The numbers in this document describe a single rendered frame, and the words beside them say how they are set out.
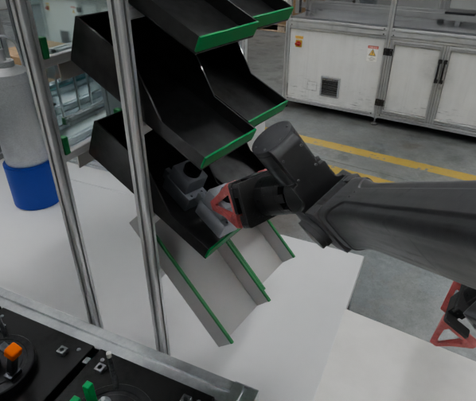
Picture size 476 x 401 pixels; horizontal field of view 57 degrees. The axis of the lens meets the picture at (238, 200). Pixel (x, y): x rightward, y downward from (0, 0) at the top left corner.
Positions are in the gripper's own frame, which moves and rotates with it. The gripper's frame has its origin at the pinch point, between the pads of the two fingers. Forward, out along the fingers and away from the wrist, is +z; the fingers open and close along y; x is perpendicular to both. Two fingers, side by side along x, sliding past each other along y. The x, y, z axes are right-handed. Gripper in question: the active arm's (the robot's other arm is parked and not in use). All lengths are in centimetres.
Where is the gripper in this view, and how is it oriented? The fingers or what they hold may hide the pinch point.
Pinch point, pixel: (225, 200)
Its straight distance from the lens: 70.4
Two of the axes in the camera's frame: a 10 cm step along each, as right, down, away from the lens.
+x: 2.7, 9.5, 1.5
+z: -6.8, 0.7, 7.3
